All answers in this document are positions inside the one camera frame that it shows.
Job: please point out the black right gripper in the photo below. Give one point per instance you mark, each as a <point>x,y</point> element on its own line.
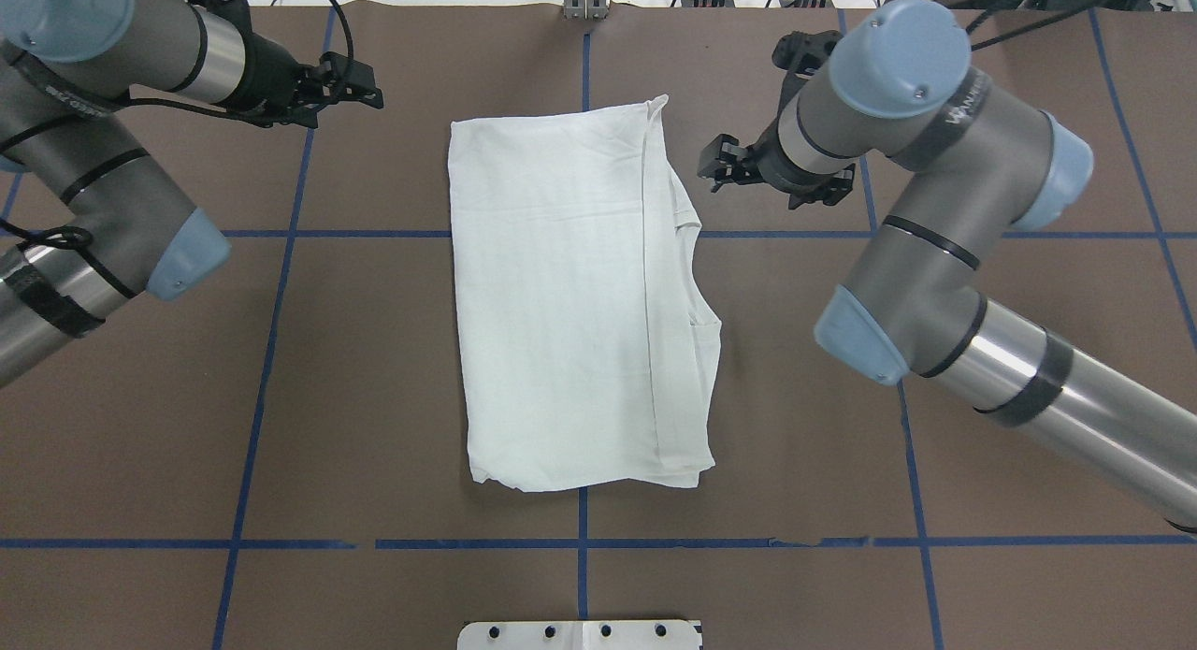
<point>769,163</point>

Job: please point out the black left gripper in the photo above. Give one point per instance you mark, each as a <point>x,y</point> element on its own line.
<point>269,78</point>

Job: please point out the white printed long-sleeve shirt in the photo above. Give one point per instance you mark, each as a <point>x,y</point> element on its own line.
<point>588,351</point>

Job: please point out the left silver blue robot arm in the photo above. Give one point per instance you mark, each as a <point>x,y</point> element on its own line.
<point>69,67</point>

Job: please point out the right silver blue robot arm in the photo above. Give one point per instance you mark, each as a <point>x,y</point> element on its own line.
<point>982,163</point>

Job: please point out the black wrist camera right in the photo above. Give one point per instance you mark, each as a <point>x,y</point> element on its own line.
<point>800,55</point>

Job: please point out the white camera stand column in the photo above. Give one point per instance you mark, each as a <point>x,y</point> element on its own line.
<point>583,634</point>

